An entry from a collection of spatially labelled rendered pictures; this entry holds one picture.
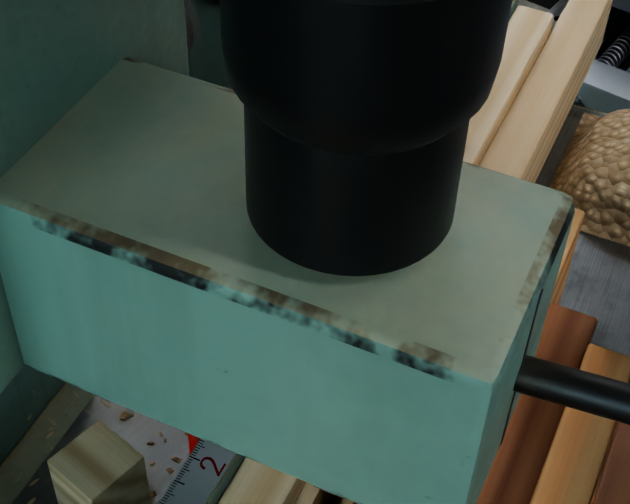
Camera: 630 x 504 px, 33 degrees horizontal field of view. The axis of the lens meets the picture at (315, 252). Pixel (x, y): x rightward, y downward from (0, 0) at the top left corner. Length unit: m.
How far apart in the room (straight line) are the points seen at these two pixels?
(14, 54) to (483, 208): 0.12
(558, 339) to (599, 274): 0.10
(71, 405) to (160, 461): 0.06
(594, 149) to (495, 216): 0.27
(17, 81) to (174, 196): 0.05
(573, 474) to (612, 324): 0.15
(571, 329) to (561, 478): 0.08
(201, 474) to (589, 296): 0.22
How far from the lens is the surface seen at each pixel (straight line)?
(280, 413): 0.28
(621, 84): 0.85
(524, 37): 0.56
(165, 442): 0.55
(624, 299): 0.50
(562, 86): 0.54
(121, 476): 0.50
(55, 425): 0.57
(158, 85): 0.31
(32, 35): 0.28
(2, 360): 0.32
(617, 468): 0.34
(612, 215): 0.52
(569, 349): 0.41
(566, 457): 0.36
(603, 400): 0.28
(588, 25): 0.59
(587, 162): 0.53
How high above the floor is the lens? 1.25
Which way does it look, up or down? 45 degrees down
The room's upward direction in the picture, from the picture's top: 2 degrees clockwise
